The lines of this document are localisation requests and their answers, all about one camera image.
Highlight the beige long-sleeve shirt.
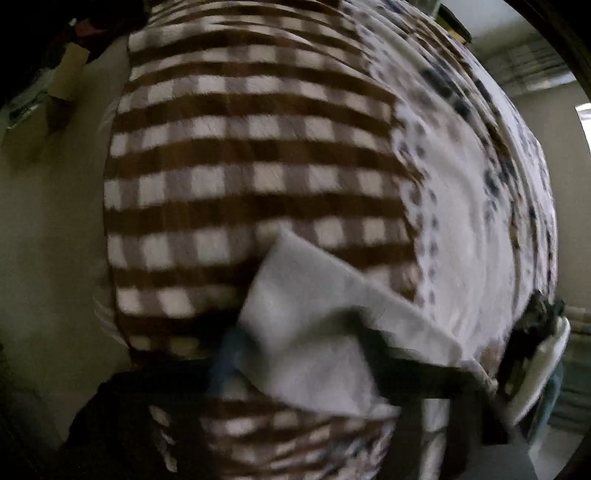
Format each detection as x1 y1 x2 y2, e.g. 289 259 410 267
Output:
239 230 491 419

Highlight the floral and checkered bedspread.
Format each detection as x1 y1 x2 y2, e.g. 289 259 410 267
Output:
103 1 558 479

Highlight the folded white garment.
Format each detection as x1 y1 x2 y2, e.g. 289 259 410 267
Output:
506 317 571 426

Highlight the folded black garment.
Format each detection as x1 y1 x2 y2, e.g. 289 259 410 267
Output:
496 290 565 403

